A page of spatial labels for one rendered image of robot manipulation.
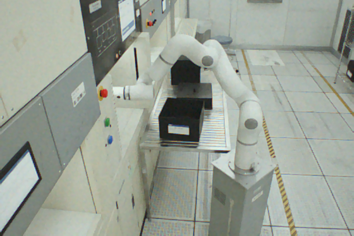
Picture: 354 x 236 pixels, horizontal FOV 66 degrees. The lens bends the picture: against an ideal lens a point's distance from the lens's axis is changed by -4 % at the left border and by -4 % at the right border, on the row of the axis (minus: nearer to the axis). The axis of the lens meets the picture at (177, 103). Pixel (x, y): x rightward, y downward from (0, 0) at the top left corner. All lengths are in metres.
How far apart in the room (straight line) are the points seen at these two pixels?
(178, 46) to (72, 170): 0.74
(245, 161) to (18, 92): 1.25
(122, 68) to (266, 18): 4.47
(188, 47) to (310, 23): 5.10
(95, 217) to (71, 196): 0.15
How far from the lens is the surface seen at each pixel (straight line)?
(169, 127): 1.87
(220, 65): 1.44
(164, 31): 3.35
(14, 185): 0.77
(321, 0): 6.30
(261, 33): 6.15
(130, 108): 2.10
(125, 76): 2.00
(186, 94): 2.26
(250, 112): 1.44
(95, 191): 1.31
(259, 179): 1.68
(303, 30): 6.33
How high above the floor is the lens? 1.90
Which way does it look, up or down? 29 degrees down
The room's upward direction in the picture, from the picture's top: 1 degrees counter-clockwise
